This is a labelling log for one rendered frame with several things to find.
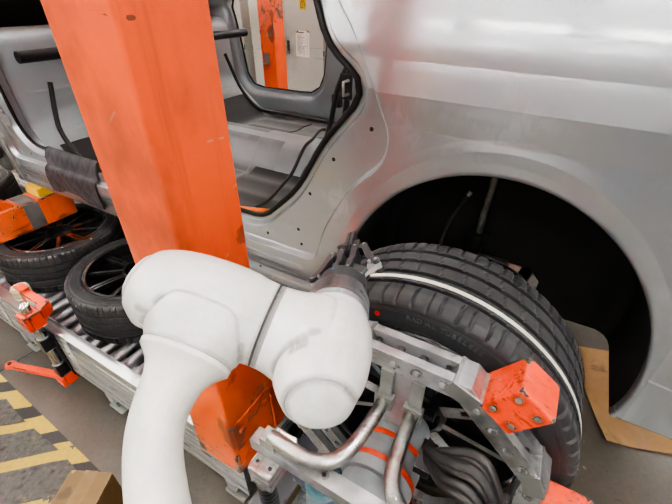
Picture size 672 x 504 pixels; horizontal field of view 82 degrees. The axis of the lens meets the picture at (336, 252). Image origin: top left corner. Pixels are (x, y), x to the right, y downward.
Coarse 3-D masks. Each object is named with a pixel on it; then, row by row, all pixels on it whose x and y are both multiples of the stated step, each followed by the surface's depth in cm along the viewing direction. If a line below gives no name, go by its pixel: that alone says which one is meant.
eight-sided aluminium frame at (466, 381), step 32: (384, 352) 68; (416, 352) 70; (448, 352) 68; (448, 384) 64; (480, 384) 64; (480, 416) 64; (320, 448) 99; (512, 448) 63; (544, 448) 68; (512, 480) 76; (544, 480) 64
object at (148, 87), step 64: (64, 0) 50; (128, 0) 47; (192, 0) 55; (64, 64) 57; (128, 64) 50; (192, 64) 58; (128, 128) 56; (192, 128) 61; (128, 192) 65; (192, 192) 65; (256, 384) 102
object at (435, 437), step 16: (416, 336) 74; (368, 384) 93; (368, 400) 97; (432, 400) 84; (448, 400) 84; (352, 416) 107; (448, 416) 84; (464, 416) 81; (352, 432) 104; (432, 432) 89; (448, 432) 107; (464, 432) 85; (480, 432) 102; (480, 448) 83; (496, 464) 90; (432, 480) 97
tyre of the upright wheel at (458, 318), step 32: (384, 256) 89; (416, 256) 84; (448, 256) 83; (384, 288) 76; (416, 288) 74; (480, 288) 75; (512, 288) 77; (384, 320) 76; (416, 320) 72; (448, 320) 68; (480, 320) 68; (544, 320) 75; (480, 352) 68; (512, 352) 66; (576, 352) 79; (576, 384) 74; (576, 416) 71; (576, 448) 69
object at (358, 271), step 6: (354, 264) 63; (330, 270) 58; (336, 270) 57; (342, 270) 57; (348, 270) 57; (354, 270) 58; (360, 270) 60; (366, 270) 60; (354, 276) 56; (360, 276) 58; (366, 282) 60; (366, 288) 59
